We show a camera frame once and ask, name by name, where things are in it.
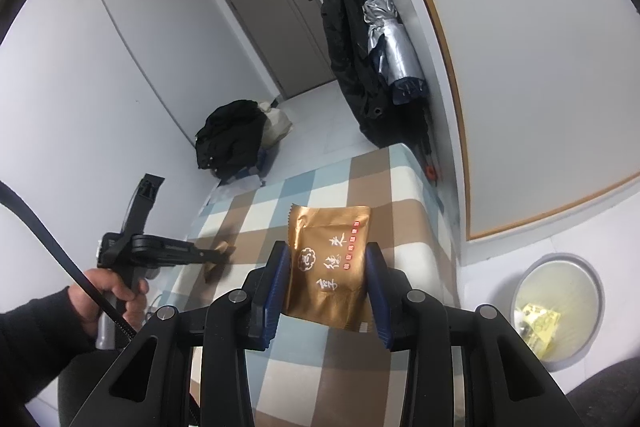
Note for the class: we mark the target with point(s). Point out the round grey trash bin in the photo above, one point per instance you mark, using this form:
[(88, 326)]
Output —
[(575, 287)]

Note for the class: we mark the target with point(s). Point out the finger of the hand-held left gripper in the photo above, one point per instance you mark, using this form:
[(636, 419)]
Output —
[(207, 255)]

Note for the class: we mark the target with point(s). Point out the white bag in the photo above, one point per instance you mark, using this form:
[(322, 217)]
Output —
[(277, 124)]

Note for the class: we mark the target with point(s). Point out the grey door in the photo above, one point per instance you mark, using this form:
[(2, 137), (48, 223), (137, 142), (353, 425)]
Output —
[(280, 32)]

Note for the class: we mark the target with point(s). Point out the small gold snack packet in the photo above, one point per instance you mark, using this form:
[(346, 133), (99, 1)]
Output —
[(220, 258)]

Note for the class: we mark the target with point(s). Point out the hanging black coat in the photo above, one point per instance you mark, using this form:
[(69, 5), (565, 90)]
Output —
[(350, 57)]

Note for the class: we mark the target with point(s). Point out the person's left hand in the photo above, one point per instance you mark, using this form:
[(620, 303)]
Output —
[(87, 302)]

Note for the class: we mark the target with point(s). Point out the person's grey trouser leg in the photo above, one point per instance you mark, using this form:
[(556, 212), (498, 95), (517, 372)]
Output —
[(605, 392)]

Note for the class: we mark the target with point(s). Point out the small red object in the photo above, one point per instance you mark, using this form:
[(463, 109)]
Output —
[(432, 173)]

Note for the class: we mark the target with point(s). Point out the yellow wrapper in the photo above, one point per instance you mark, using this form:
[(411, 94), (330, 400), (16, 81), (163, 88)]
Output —
[(540, 319)]

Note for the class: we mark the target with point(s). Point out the white paper sheets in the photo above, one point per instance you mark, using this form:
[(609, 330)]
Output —
[(235, 187)]

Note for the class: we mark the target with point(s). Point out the checked blanket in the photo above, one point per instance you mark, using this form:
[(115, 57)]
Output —
[(350, 187)]

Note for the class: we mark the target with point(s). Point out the black jacket pile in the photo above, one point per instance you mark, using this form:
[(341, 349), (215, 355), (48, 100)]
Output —
[(230, 132)]

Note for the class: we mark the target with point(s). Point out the person's left forearm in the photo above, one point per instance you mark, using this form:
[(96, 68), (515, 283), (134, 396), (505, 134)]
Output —
[(35, 342)]

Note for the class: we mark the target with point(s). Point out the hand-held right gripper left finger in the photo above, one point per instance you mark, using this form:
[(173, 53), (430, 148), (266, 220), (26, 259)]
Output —
[(272, 292)]

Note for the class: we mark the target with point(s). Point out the silver folded umbrella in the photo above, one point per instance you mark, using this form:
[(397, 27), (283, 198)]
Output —
[(390, 52)]

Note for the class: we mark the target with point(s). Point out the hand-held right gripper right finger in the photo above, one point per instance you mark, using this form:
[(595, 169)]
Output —
[(375, 292)]

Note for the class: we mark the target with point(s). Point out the large gold snack packet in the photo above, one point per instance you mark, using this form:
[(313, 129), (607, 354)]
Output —
[(325, 267)]

